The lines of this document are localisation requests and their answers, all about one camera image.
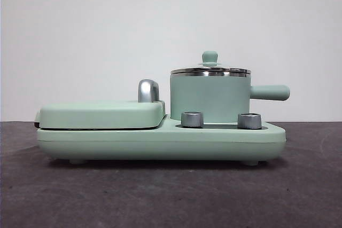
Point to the glass pot lid green knob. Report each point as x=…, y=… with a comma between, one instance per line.
x=210, y=56

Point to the mint green hinged griddle lid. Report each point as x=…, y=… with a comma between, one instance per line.
x=99, y=114

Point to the silver control knob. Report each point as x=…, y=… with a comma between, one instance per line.
x=249, y=120
x=192, y=119

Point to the mint green breakfast machine base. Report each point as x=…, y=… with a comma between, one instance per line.
x=160, y=145

